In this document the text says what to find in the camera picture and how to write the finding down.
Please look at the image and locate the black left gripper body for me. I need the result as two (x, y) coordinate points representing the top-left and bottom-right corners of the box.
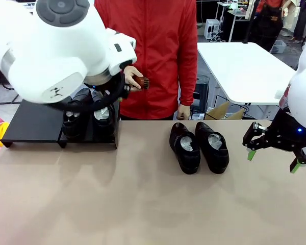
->
(84, 73), (125, 97)

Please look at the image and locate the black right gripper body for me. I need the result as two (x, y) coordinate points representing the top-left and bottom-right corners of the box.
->
(266, 109), (306, 154)

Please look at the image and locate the brown wooden shoe brush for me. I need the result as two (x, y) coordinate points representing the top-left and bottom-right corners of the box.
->
(133, 76), (150, 90)

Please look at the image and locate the black leather loafer shoe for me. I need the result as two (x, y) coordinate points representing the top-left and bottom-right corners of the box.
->
(91, 89), (116, 140)
(168, 122), (202, 176)
(62, 87), (93, 140)
(194, 121), (231, 175)

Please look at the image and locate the person's left forearm red sleeve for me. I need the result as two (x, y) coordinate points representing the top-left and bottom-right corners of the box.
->
(177, 57), (198, 107)

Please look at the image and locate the person's right hand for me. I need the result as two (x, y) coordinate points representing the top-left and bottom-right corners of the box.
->
(123, 65), (145, 93)

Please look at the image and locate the person's left hand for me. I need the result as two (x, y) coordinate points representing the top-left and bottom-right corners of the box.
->
(176, 104), (191, 120)

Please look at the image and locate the person in red jacket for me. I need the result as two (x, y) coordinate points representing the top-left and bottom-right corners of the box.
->
(93, 0), (198, 121)

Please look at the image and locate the large white table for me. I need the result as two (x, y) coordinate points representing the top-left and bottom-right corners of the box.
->
(197, 42), (297, 106)

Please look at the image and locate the dark grey plastic stool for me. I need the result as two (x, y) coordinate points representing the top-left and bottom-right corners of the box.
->
(191, 75), (210, 113)

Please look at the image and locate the grey plastic bin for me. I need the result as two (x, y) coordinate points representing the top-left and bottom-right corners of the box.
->
(269, 39), (288, 55)

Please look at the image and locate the yellow plastic object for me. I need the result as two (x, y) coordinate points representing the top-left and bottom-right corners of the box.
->
(0, 121), (11, 148)

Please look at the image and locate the background person in black apron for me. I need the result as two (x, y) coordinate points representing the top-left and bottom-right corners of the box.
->
(252, 0), (284, 52)

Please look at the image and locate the white computer case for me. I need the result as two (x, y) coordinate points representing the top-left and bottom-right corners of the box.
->
(205, 18), (222, 40)

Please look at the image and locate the background person in beige clothes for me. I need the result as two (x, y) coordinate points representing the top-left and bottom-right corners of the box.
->
(282, 0), (306, 43)

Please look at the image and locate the black left arm cable sleeve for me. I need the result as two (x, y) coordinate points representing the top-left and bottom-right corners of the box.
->
(52, 72), (131, 113)

